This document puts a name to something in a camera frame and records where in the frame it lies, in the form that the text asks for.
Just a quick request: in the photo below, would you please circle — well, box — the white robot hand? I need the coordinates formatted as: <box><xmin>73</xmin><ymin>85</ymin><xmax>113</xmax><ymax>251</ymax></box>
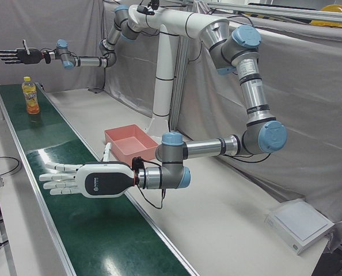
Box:
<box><xmin>39</xmin><ymin>142</ymin><xmax>138</xmax><ymax>199</ymax></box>

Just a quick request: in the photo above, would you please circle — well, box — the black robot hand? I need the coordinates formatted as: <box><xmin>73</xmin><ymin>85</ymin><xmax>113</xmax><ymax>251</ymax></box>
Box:
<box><xmin>0</xmin><ymin>40</ymin><xmax>45</xmax><ymax>66</ymax></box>

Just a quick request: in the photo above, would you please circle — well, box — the orange drink bottle yellow cap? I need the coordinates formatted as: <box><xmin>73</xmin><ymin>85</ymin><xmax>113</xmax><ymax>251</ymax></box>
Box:
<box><xmin>21</xmin><ymin>76</ymin><xmax>41</xmax><ymax>115</ymax></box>

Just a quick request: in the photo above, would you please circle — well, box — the pink plastic basket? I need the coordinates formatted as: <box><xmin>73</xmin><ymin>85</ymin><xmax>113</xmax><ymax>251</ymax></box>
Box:
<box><xmin>104</xmin><ymin>124</ymin><xmax>159</xmax><ymax>162</ymax></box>

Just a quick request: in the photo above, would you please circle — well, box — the green conveyor belt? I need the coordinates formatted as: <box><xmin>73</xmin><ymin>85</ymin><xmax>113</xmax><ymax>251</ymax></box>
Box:
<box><xmin>0</xmin><ymin>83</ymin><xmax>200</xmax><ymax>276</ymax></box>

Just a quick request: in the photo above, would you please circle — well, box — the aluminium profile column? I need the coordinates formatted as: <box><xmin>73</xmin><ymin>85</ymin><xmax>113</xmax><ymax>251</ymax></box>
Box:
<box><xmin>170</xmin><ymin>36</ymin><xmax>189</xmax><ymax>132</ymax></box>

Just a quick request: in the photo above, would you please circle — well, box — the white flat box device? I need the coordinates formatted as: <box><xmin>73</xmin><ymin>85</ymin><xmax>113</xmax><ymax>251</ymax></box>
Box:
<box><xmin>264</xmin><ymin>198</ymin><xmax>335</xmax><ymax>255</ymax></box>

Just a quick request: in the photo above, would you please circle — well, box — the grey backdrop curtain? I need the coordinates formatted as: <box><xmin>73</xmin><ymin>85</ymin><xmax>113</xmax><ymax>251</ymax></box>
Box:
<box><xmin>0</xmin><ymin>0</ymin><xmax>342</xmax><ymax>231</ymax></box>

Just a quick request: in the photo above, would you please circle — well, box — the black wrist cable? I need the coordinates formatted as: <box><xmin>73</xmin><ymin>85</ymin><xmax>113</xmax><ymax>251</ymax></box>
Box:
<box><xmin>136</xmin><ymin>159</ymin><xmax>166</xmax><ymax>210</ymax></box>

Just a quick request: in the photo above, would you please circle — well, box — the black floor cable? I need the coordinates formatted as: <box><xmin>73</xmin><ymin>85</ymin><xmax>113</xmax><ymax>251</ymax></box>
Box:
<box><xmin>0</xmin><ymin>156</ymin><xmax>21</xmax><ymax>175</ymax></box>

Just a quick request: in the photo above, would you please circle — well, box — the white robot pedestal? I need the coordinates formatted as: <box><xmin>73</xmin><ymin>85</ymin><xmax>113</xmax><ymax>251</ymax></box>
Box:
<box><xmin>127</xmin><ymin>4</ymin><xmax>229</xmax><ymax>139</ymax></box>

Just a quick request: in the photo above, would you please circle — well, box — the black head camera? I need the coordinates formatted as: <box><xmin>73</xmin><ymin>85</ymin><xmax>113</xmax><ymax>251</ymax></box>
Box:
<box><xmin>136</xmin><ymin>0</ymin><xmax>160</xmax><ymax>16</ymax></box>

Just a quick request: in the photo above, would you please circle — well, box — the aluminium frame beam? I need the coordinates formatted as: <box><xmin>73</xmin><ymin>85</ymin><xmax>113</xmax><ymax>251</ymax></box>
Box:
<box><xmin>208</xmin><ymin>2</ymin><xmax>342</xmax><ymax>24</ymax></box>

